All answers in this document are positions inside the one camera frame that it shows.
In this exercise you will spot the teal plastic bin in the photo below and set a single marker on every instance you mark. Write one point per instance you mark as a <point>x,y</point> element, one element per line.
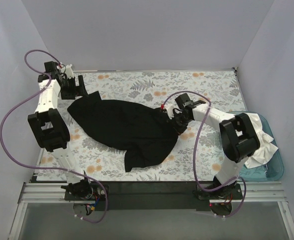
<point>272,170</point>

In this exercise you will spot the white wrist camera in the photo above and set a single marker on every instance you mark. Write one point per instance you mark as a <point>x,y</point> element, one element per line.
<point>66,70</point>
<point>168,109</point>

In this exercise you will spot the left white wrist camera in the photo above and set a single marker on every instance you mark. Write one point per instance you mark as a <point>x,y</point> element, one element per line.
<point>66,70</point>

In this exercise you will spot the white t shirt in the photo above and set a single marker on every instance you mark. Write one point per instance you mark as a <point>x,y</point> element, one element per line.
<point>266,150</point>

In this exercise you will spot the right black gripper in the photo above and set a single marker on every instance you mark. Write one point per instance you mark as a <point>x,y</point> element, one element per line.
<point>176,120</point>

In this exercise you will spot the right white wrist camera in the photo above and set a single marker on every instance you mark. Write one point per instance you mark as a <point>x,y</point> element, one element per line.
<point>168,109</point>

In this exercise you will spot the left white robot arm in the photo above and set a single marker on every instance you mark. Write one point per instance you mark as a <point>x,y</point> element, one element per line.
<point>49,128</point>

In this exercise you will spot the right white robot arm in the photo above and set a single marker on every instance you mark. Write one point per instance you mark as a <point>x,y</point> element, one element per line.
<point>237,135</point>

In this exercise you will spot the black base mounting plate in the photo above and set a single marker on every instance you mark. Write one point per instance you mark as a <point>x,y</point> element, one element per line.
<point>156,195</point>

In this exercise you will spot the aluminium frame rail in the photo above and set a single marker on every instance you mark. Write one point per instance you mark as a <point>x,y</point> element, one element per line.
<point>51,192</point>

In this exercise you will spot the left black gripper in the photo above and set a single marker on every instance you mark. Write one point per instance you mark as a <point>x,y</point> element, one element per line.
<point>75,86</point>

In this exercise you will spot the black t shirt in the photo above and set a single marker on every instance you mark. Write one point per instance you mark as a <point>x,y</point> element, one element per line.
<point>144,133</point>

